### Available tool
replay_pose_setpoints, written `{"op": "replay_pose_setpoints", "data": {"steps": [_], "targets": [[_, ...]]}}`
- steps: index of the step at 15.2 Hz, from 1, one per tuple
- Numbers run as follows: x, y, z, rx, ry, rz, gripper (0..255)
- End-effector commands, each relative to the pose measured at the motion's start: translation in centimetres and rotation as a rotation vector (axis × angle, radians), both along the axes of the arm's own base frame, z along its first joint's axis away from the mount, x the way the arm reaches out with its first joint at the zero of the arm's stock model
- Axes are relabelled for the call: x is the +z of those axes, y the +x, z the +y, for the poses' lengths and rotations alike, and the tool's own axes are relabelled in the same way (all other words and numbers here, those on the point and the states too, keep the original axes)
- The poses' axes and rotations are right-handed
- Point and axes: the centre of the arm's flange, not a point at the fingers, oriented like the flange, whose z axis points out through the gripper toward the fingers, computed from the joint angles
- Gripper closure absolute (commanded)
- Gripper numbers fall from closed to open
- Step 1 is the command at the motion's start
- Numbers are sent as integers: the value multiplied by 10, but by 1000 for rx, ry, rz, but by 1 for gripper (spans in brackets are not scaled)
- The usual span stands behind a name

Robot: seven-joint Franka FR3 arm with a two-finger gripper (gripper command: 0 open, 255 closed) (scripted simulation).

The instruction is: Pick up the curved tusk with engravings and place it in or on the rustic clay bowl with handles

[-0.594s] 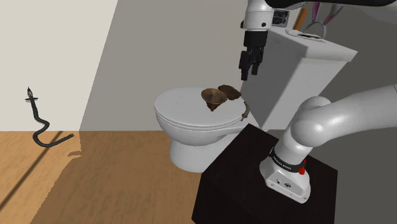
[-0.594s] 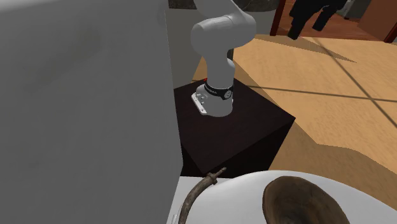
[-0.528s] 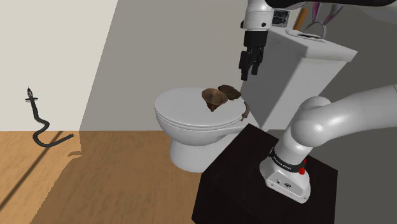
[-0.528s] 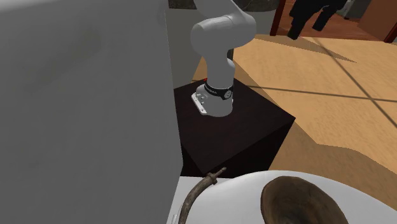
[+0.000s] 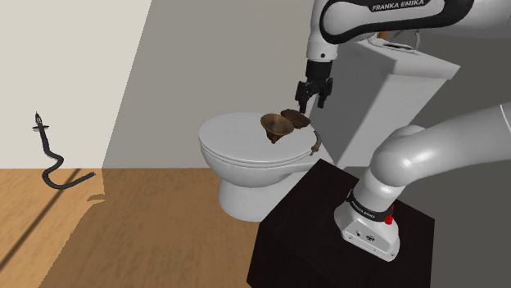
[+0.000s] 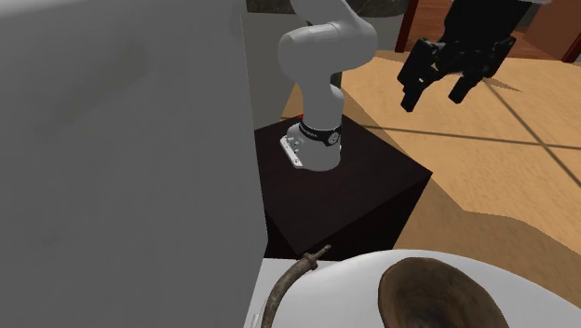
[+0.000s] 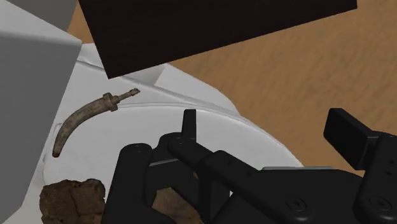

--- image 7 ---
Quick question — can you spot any brown curved horn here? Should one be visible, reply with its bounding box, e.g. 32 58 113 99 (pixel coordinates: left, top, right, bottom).
52 88 141 158

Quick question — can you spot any white toilet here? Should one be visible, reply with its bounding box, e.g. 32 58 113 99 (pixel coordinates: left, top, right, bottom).
0 0 305 224

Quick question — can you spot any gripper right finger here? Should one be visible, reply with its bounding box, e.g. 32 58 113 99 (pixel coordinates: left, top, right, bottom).
323 107 397 224

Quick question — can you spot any brown lumpy chunk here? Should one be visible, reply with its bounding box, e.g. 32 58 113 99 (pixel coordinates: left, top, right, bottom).
39 178 204 224

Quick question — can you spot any dark robot stand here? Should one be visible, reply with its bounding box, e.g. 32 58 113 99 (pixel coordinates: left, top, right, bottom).
77 0 358 80

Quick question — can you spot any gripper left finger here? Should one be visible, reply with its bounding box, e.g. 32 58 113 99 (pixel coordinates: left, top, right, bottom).
101 108 309 224

